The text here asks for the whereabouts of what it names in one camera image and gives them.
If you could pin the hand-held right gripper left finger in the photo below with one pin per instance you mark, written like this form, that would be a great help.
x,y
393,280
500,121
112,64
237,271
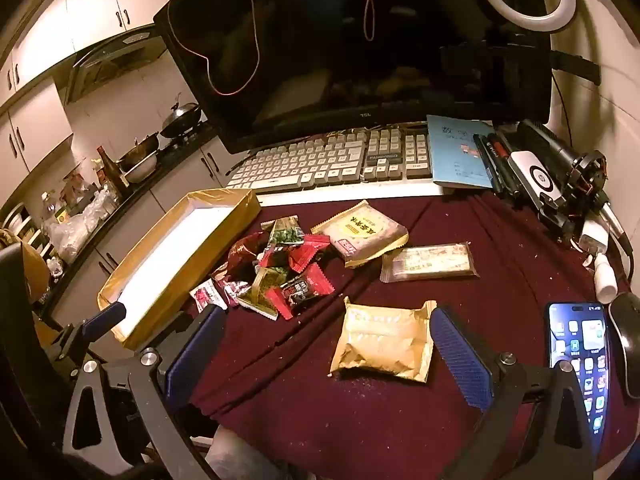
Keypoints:
x,y
195,355

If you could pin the blue card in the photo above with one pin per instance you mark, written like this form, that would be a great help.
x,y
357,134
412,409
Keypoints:
x,y
455,155

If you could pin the white wall cabinets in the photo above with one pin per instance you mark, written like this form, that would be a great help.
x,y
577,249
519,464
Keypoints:
x,y
95,5

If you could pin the tan cloth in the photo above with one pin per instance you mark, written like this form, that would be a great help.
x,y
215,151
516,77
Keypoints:
x,y
32,270

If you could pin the white power bank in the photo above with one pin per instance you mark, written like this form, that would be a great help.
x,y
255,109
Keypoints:
x,y
532,175

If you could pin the green gold-edged snack packet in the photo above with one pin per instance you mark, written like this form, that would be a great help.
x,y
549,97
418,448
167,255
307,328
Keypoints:
x,y
262,292

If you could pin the dark cooking pot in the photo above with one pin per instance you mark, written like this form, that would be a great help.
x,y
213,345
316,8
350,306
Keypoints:
x,y
137,154

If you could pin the person's leg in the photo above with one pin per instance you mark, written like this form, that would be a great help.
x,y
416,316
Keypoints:
x,y
240,455

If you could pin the steel bowl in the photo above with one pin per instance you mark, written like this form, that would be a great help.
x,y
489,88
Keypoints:
x,y
141,173

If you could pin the gold cardboard box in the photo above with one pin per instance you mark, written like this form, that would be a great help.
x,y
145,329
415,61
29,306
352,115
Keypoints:
x,y
165,260

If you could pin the clear plastic bags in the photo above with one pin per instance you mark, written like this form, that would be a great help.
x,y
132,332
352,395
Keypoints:
x,y
75,230

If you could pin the white grey keyboard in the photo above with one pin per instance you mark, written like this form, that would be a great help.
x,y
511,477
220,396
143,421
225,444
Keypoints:
x,y
325,160

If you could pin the black chair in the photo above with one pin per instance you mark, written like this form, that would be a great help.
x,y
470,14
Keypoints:
x,y
15,280

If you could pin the black computer mouse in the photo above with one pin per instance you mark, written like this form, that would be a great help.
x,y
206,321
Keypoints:
x,y
629,340

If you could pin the black camera rig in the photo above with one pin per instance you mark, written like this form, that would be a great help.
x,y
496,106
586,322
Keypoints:
x,y
582,180

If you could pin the yellow snack packet red label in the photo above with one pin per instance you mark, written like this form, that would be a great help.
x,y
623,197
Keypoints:
x,y
360,232

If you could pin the black marker pen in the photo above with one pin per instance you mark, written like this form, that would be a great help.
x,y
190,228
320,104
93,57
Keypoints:
x,y
502,160
487,162

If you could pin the tan snack packet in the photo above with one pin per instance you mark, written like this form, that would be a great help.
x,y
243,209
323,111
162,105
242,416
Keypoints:
x,y
382,342

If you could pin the maroon tablecloth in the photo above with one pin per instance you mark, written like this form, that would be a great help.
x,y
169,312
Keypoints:
x,y
500,240

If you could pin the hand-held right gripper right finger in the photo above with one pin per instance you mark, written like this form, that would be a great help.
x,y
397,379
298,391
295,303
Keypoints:
x,y
460,360

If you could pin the small white bottle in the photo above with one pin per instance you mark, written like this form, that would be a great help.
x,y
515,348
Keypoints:
x,y
606,282

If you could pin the black wok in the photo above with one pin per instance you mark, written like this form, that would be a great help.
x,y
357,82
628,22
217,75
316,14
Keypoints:
x,y
181,116

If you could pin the kitchen counter with cabinets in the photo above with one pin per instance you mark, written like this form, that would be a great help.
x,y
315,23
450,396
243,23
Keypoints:
x,y
150,205

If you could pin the brown bottle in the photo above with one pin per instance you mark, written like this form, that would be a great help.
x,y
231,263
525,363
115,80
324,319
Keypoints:
x,y
107,167

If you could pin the range hood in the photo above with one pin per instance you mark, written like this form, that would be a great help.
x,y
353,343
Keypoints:
x,y
115,60

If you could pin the smartphone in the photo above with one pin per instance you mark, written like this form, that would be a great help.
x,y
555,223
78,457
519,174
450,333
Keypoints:
x,y
580,355

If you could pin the small red-white snack packet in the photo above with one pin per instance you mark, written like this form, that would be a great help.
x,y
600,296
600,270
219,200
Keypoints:
x,y
205,297

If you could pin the black cylinder device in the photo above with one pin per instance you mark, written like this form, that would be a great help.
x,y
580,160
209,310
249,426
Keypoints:
x,y
547,142

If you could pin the pile of red-green packets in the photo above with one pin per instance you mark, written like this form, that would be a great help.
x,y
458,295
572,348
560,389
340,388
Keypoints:
x,y
300,250

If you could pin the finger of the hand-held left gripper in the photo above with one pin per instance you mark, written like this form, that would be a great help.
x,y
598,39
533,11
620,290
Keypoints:
x,y
105,320

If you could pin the clear snack bar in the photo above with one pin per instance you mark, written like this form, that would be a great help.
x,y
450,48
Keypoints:
x,y
430,262

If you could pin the black monitor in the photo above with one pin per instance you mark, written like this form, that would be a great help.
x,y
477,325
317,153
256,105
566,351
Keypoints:
x,y
350,60

